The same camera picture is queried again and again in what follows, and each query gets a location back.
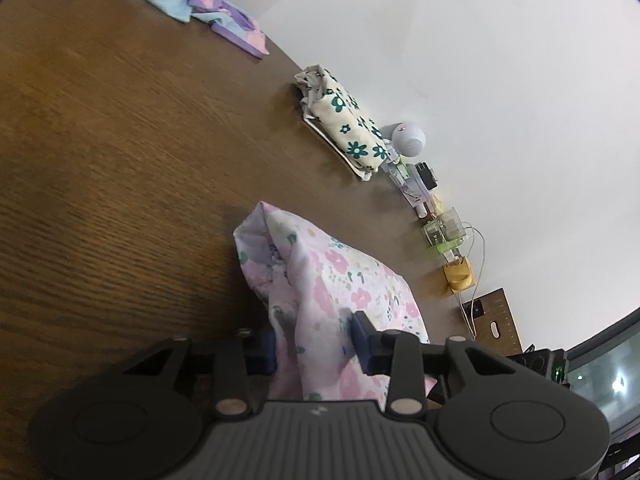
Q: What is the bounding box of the yellow round object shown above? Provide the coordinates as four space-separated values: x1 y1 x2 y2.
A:
442 257 476 294

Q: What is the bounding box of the brown cardboard piece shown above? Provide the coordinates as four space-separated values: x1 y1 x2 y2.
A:
463 288 523 356

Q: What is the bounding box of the white cable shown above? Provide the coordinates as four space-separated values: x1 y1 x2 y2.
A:
451 223 490 340

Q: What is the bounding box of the white astronaut figurine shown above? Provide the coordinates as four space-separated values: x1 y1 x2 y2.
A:
382 122 426 164

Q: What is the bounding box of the cream green floral folded cloth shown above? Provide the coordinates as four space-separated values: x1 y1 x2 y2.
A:
294 65 387 181

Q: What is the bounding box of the green clear plastic box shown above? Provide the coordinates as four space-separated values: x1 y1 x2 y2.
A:
422 208 466 255

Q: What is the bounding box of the pink floral garment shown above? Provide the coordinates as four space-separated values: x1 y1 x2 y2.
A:
233 202 430 403

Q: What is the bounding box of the white cup with black lid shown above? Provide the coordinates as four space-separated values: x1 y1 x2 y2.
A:
400 162 437 207

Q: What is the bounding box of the small snack packets pile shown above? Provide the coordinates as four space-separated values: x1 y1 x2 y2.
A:
414 193 445 219

